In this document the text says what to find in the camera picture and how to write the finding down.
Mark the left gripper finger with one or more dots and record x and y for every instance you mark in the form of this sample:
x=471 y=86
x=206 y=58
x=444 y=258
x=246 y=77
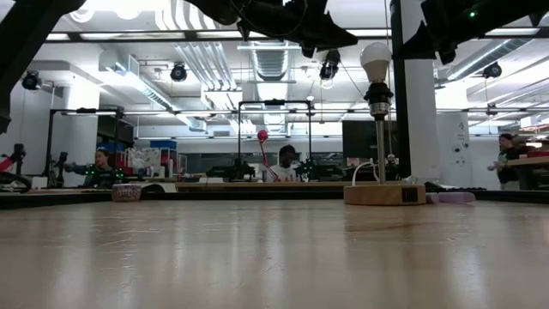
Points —
x=328 y=36

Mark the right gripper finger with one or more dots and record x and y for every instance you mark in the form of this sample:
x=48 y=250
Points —
x=422 y=45

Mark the white lightbulb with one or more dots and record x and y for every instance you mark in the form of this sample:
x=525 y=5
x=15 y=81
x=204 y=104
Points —
x=375 y=58

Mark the wooden base table lamp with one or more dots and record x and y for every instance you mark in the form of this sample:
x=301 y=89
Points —
x=381 y=195

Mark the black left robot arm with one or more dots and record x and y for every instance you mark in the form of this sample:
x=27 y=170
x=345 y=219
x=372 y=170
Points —
x=25 y=26

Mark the black background robot arm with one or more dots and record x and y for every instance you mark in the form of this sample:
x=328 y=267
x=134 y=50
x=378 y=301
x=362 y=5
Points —
x=19 y=156
x=313 y=169
x=60 y=165
x=233 y=171

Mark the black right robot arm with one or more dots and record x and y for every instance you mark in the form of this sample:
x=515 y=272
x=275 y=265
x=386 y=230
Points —
x=502 y=19

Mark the black ceiling spotlight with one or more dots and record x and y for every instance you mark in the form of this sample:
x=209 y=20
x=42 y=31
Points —
x=329 y=68
x=492 y=70
x=178 y=73
x=32 y=80

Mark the white black tower column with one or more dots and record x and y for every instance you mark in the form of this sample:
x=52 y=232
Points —
x=422 y=129

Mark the black monitor screen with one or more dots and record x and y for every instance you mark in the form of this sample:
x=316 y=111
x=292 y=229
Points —
x=360 y=141

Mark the red ball on stick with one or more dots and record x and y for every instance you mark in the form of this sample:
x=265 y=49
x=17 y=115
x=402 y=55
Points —
x=262 y=135

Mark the person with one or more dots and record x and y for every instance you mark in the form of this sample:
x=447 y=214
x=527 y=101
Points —
x=100 y=171
x=508 y=171
x=286 y=171

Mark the purple cylinder object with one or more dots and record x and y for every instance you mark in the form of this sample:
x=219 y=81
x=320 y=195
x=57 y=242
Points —
x=454 y=197

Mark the wooden shelf board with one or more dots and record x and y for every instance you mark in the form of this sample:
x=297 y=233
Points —
x=532 y=161

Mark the blue storage bin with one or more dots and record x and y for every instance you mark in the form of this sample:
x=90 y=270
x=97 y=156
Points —
x=163 y=144
x=106 y=146

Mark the small patterned round container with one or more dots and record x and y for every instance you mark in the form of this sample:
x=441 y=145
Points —
x=126 y=193

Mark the red object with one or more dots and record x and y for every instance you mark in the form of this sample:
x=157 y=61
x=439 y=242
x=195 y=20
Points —
x=5 y=164

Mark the black gantry frame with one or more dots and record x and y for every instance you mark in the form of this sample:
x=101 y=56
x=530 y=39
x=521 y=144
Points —
x=86 y=110
x=274 y=102

